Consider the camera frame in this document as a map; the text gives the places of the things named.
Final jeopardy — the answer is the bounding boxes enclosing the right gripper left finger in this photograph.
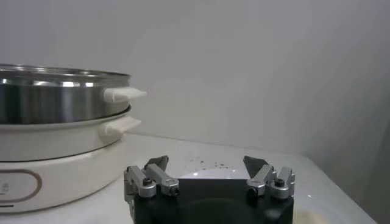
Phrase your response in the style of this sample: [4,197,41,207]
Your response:
[123,155,180,201]

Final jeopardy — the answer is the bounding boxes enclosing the dark crumb specks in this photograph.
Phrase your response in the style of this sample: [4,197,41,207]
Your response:
[189,157,233,170]

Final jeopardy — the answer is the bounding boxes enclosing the white electric cooker pot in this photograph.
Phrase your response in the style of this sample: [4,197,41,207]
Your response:
[0,106,143,214]

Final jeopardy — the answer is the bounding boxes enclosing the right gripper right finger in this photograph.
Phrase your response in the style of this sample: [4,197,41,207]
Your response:
[243,155,296,200]

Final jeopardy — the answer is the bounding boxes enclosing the stainless steel steamer basket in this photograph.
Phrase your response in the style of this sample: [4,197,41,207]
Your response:
[0,63,148,125]

